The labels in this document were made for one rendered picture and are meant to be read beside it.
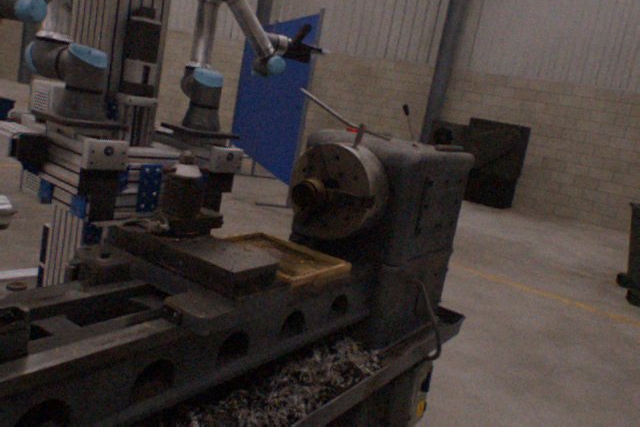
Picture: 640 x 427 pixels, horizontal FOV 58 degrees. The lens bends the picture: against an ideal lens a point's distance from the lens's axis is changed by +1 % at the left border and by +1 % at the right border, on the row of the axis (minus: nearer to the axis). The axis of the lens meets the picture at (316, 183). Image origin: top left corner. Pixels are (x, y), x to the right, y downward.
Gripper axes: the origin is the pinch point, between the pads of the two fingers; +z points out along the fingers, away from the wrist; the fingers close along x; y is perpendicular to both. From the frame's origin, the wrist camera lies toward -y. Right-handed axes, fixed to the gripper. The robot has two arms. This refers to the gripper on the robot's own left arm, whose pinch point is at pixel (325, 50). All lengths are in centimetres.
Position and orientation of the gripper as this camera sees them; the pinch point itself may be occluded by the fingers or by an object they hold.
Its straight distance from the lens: 268.3
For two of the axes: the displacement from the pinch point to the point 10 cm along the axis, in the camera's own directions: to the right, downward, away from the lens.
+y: -2.4, 9.3, 2.6
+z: 8.7, 0.9, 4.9
